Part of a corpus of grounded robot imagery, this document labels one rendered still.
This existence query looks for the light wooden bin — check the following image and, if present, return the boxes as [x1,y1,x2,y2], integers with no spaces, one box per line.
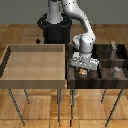
[0,44,67,90]

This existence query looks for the dark wooden compartment bin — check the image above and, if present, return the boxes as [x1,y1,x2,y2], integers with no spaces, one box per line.
[64,43,128,90]

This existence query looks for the grey milk carton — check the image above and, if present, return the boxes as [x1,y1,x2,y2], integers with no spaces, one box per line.
[110,40,118,60]

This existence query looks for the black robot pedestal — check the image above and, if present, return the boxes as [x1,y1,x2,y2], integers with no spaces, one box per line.
[36,12,73,45]

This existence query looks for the loaf of bread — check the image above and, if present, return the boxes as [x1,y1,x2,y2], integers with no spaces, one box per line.
[78,68,87,76]

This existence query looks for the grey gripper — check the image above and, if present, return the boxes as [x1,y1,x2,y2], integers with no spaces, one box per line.
[68,52,100,71]

